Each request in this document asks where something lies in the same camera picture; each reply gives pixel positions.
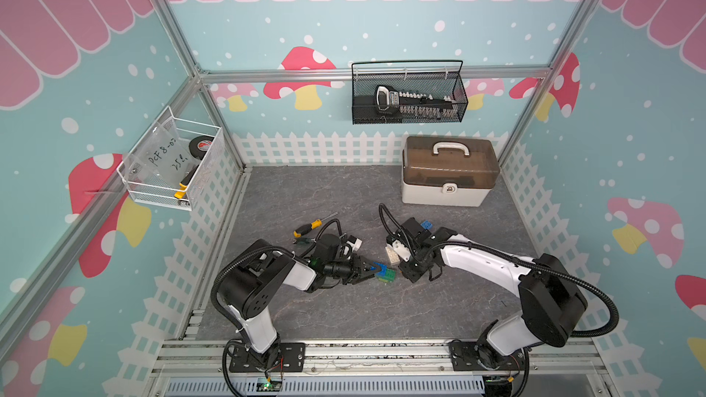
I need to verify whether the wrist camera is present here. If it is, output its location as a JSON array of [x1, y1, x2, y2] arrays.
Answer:
[[312, 233, 342, 263], [398, 217, 431, 250]]

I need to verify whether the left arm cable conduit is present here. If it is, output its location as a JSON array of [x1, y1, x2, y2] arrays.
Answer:
[[208, 218, 344, 332]]

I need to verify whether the beige lego brick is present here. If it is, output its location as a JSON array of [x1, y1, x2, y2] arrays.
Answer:
[[385, 246, 400, 266]]

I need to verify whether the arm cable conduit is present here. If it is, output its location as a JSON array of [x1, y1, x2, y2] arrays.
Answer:
[[208, 218, 344, 332], [378, 202, 620, 338]]

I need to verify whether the white toolbox brown lid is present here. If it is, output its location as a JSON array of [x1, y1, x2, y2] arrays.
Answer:
[[402, 136, 500, 208]]

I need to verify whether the clear plastic wall bin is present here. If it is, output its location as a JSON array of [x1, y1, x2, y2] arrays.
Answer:
[[117, 107, 224, 211]]

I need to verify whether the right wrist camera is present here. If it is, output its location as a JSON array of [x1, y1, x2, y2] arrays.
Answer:
[[398, 217, 431, 250]]

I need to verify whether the yellow black screwdriver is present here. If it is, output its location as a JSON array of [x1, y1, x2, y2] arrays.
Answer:
[[292, 211, 338, 238]]

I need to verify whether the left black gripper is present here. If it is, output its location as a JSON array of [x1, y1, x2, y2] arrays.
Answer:
[[324, 254, 380, 285]]

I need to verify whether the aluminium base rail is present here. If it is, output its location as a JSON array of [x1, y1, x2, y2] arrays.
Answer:
[[142, 339, 619, 396]]

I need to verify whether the black tape roll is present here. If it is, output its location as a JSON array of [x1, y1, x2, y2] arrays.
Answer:
[[189, 135, 214, 161]]

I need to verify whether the black wire mesh basket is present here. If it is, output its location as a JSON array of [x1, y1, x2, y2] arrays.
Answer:
[[350, 60, 469, 124]]

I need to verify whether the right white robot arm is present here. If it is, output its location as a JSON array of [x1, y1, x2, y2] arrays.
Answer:
[[386, 228, 588, 371]]

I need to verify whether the socket wrench set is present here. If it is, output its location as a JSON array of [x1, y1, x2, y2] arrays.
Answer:
[[374, 86, 459, 121]]

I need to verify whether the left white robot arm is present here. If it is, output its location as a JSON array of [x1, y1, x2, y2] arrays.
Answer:
[[210, 235, 388, 355]]

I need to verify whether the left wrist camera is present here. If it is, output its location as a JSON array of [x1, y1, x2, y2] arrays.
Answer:
[[312, 233, 342, 263]]

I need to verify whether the yellow black utility knife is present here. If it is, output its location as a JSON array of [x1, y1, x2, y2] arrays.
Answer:
[[174, 167, 198, 200]]

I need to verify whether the dark green lego brick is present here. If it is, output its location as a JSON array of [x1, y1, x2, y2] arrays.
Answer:
[[375, 268, 396, 283]]

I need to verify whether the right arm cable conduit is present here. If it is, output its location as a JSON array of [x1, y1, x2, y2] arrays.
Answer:
[[378, 202, 620, 338]]

